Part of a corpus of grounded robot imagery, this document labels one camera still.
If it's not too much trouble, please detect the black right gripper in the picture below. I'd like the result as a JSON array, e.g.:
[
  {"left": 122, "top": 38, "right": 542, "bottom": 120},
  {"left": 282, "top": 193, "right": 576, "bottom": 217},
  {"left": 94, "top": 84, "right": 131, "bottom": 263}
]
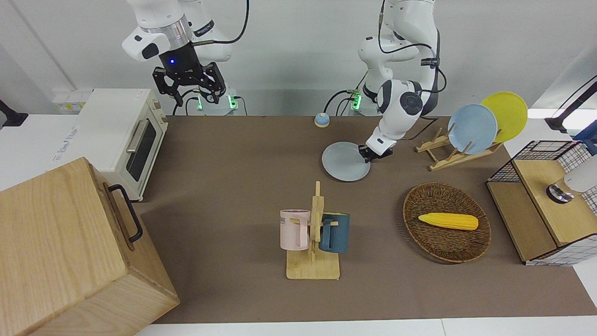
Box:
[{"left": 153, "top": 43, "right": 227, "bottom": 107}]

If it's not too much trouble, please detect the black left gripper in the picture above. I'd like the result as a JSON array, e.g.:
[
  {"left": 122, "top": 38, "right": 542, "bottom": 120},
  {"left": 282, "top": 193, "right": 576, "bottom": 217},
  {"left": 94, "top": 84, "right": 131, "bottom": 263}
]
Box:
[{"left": 358, "top": 144, "right": 395, "bottom": 163}]

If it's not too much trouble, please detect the gray round plate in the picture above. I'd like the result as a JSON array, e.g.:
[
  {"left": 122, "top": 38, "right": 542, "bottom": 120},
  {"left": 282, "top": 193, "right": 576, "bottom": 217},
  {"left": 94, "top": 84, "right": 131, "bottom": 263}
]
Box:
[{"left": 321, "top": 141, "right": 371, "bottom": 182}]

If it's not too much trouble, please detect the wooden plate rack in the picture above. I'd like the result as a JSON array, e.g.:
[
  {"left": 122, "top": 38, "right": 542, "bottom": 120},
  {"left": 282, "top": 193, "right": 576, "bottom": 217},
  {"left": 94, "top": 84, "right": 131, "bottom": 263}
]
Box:
[{"left": 415, "top": 127, "right": 504, "bottom": 172}]

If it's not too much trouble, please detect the light blue plate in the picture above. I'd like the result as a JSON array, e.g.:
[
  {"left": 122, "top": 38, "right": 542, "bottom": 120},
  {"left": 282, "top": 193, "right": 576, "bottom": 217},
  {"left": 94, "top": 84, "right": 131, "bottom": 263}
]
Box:
[{"left": 448, "top": 104, "right": 498, "bottom": 155}]

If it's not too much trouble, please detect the yellow plate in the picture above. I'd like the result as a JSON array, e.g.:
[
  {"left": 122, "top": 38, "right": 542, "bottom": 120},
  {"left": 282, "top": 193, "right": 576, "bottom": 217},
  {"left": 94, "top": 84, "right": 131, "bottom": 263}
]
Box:
[{"left": 480, "top": 91, "right": 528, "bottom": 143}]

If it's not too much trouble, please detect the teal mug yellow inside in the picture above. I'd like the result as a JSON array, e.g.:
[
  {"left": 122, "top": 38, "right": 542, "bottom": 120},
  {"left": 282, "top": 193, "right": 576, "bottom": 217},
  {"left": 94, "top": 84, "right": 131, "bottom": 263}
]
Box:
[{"left": 320, "top": 212, "right": 350, "bottom": 254}]

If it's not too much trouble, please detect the cream toaster oven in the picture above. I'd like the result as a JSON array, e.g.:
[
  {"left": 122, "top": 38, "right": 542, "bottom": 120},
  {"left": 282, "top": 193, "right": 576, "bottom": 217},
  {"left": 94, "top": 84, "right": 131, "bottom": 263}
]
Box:
[{"left": 52, "top": 88, "right": 169, "bottom": 202}]

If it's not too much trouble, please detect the brown table mat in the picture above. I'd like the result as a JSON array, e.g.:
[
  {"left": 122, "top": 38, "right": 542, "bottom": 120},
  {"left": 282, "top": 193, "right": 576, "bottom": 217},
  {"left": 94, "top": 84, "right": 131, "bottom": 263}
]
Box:
[{"left": 140, "top": 115, "right": 597, "bottom": 324}]

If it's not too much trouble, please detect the yellow corn cob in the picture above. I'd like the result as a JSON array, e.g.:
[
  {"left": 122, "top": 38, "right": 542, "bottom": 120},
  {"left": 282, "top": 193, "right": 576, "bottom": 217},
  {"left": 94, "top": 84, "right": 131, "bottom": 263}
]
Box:
[{"left": 418, "top": 212, "right": 479, "bottom": 231}]

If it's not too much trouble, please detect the pink mug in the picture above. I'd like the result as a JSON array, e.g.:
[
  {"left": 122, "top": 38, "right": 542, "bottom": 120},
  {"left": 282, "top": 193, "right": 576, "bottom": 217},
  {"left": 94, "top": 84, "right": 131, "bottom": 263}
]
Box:
[{"left": 280, "top": 209, "right": 311, "bottom": 251}]

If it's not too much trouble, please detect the brown wicker basket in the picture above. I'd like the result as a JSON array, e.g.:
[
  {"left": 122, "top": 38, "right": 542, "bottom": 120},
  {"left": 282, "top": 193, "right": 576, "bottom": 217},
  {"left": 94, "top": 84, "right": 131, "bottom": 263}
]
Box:
[{"left": 403, "top": 182, "right": 492, "bottom": 264}]

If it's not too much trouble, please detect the wooden mug tree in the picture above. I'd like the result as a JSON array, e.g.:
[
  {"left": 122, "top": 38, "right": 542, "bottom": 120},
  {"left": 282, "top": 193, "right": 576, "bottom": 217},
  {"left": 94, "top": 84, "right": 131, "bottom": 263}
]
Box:
[{"left": 285, "top": 181, "right": 341, "bottom": 280}]

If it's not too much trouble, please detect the white cylinder glass base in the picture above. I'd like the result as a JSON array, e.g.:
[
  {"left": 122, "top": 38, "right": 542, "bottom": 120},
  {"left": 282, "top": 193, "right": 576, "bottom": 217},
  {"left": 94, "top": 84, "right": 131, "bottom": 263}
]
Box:
[{"left": 547, "top": 167, "right": 597, "bottom": 204}]

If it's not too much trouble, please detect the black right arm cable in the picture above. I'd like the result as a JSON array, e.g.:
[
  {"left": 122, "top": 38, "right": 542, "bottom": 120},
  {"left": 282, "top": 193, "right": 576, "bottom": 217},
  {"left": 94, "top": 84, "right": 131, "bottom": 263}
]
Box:
[{"left": 192, "top": 0, "right": 250, "bottom": 46}]

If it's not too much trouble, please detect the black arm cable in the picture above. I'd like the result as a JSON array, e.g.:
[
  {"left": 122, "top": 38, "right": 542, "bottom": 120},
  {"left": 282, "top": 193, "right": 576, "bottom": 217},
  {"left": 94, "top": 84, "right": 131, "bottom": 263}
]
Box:
[
  {"left": 192, "top": 0, "right": 250, "bottom": 46},
  {"left": 378, "top": 0, "right": 447, "bottom": 94}
]

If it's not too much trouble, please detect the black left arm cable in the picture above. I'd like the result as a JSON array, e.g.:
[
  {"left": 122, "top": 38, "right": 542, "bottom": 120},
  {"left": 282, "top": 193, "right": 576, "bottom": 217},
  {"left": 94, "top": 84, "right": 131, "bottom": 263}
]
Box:
[{"left": 378, "top": 0, "right": 447, "bottom": 94}]

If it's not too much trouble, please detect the white wall socket strip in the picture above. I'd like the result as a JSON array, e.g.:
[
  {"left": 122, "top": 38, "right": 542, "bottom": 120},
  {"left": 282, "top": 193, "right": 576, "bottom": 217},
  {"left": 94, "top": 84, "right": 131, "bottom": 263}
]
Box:
[{"left": 52, "top": 91, "right": 91, "bottom": 112}]

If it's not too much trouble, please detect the black camera stand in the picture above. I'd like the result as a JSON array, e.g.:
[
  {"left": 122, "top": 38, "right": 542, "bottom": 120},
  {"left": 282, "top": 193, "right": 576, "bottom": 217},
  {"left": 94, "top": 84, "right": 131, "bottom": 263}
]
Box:
[
  {"left": 0, "top": 99, "right": 28, "bottom": 127},
  {"left": 545, "top": 75, "right": 597, "bottom": 133}
]

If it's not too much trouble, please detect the wire grid shelf wooden top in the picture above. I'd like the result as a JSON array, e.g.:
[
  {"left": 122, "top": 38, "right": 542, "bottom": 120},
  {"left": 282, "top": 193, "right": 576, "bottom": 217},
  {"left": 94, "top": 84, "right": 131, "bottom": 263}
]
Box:
[{"left": 486, "top": 140, "right": 597, "bottom": 267}]

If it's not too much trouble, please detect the wooden box black handle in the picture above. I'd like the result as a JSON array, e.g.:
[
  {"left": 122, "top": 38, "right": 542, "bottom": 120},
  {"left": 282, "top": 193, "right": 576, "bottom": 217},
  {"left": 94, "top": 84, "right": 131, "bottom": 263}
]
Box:
[{"left": 0, "top": 157, "right": 180, "bottom": 336}]

